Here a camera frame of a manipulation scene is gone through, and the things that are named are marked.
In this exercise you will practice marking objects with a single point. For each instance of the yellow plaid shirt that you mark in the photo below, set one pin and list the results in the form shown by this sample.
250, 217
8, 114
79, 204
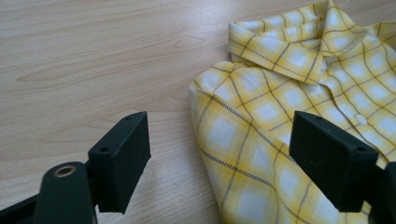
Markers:
280, 93

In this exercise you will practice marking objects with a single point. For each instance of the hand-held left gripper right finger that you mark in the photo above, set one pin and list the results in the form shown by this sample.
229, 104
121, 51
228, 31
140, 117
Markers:
333, 161

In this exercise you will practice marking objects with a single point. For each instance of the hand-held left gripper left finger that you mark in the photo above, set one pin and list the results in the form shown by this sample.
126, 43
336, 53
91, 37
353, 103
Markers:
121, 165

